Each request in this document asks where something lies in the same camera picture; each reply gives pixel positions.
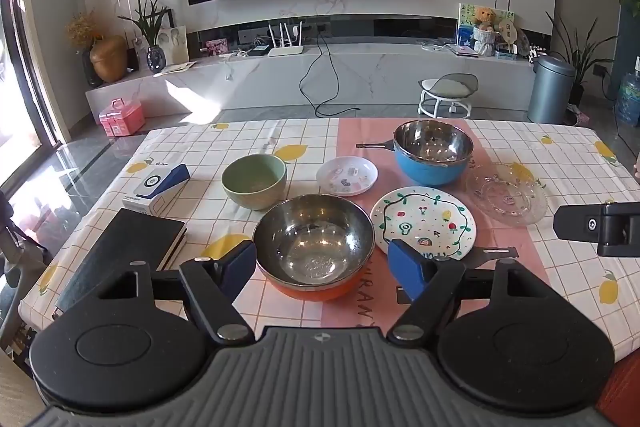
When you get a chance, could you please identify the loose papers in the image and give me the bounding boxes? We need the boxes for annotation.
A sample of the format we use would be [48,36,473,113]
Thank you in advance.
[155,62,197,76]

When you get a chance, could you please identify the lemon print checkered tablecloth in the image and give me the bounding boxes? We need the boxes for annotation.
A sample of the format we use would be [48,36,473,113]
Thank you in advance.
[19,117,640,364]

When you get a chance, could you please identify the tall leafy potted plant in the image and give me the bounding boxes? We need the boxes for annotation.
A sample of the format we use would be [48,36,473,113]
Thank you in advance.
[545,9,617,108]

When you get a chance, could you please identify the blue steel bowl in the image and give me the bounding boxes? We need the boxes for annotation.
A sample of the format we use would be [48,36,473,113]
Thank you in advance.
[393,119,474,186]

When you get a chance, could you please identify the clear glass plate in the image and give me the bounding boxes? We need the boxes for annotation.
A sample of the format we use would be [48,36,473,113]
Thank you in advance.
[466,163,548,226]

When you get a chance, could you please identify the black notebook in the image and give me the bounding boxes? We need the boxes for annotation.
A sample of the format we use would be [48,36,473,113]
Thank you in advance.
[54,208,187,314]

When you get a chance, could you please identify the white router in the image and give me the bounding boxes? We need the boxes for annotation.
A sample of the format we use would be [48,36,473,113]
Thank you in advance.
[267,21,305,58]

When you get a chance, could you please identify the blue water bottle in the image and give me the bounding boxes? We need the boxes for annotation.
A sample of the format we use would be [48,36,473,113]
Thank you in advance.
[615,57,640,128]

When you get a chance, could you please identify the small white sticker plate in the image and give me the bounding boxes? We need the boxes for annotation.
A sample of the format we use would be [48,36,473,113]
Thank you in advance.
[316,156,379,198]

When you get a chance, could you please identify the framed portrait drawing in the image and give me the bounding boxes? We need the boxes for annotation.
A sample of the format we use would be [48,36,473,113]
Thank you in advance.
[157,25,188,65]

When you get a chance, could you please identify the teddy bear bouquet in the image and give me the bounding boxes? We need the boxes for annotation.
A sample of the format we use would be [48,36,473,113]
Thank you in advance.
[472,6,498,56]

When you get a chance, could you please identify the brown round vase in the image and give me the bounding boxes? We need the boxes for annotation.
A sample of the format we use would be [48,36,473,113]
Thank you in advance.
[90,35,128,82]

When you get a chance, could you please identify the fruit painted white plate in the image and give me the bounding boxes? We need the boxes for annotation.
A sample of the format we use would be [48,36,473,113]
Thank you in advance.
[370,187,478,262]

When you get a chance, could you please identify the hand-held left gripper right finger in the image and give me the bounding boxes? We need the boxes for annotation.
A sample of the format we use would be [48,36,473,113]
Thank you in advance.
[387,238,551,344]

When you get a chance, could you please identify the colourful painting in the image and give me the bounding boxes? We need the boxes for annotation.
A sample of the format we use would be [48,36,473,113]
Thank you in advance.
[457,3,516,48]

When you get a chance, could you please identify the green ceramic bowl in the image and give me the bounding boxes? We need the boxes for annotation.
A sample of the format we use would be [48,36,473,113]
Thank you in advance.
[221,154,288,212]

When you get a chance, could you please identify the orange steel bowl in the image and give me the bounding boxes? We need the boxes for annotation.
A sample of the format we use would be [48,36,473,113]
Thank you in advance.
[252,194,376,303]

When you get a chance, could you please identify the white and blue box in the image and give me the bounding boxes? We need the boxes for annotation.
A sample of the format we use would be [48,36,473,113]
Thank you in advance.
[121,162,191,218]

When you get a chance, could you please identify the black cable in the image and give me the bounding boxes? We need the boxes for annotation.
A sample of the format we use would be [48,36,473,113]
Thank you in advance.
[299,34,361,118]

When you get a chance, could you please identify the pink storage box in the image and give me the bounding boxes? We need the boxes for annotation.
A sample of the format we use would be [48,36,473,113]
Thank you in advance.
[98,98,146,138]

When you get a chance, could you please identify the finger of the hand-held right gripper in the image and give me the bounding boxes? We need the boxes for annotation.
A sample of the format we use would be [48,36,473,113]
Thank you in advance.
[553,201,640,258]

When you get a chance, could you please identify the grey chair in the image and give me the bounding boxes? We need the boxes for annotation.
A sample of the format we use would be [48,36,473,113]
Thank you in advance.
[0,192,51,350]

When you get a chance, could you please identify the green plant in glass vase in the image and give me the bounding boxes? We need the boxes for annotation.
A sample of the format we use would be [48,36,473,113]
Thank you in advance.
[117,0,176,75]

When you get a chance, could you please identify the dried yellow flowers in vase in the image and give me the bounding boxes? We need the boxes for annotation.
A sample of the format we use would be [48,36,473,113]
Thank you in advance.
[65,11,103,88]

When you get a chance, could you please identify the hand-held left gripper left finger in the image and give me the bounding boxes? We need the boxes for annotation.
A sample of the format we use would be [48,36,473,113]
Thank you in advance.
[92,239,258,345]

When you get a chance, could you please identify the white round stool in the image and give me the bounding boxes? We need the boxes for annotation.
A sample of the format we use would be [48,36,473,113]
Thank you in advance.
[418,73,480,118]

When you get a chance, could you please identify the grey metal trash can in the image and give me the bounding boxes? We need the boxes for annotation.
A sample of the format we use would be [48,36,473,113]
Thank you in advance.
[527,55,577,125]

